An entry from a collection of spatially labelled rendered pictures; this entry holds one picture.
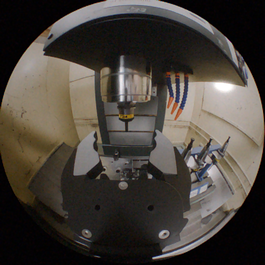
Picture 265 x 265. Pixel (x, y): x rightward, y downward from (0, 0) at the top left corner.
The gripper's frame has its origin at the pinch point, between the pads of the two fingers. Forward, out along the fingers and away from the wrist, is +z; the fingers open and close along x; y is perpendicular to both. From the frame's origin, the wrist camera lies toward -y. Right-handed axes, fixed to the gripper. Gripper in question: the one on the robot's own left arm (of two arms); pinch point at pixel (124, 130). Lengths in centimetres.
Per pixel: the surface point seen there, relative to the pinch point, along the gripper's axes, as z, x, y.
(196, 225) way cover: -39, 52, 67
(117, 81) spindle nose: 8.3, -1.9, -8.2
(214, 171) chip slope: 2, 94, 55
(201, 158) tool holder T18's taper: 1.8, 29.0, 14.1
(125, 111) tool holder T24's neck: 13.3, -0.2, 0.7
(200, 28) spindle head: -4.8, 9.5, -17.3
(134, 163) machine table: 31, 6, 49
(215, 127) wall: 36, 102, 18
